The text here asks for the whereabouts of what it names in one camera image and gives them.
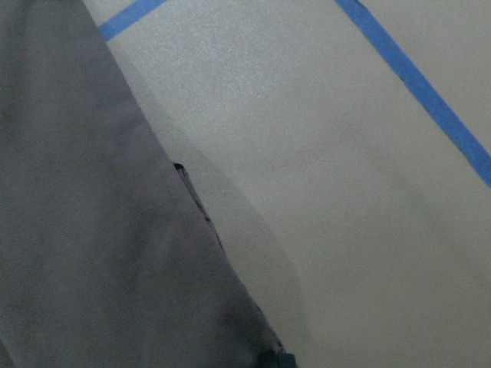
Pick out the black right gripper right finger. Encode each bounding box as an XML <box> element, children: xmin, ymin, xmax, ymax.
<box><xmin>277</xmin><ymin>353</ymin><xmax>296</xmax><ymax>368</ymax></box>

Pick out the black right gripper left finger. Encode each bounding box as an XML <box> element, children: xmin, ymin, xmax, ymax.
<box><xmin>256</xmin><ymin>350</ymin><xmax>277</xmax><ymax>368</ymax></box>

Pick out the dark brown t-shirt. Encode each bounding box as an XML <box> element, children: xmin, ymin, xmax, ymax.
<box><xmin>1</xmin><ymin>1</ymin><xmax>287</xmax><ymax>367</ymax></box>

